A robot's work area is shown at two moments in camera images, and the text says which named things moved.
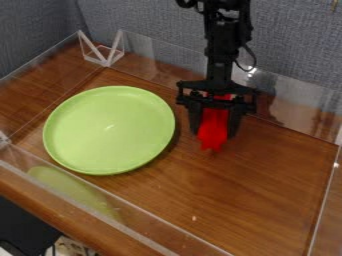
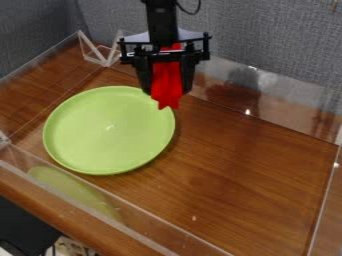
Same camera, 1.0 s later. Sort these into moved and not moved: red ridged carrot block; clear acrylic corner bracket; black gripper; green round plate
Moved: black gripper; red ridged carrot block
Not moved: clear acrylic corner bracket; green round plate
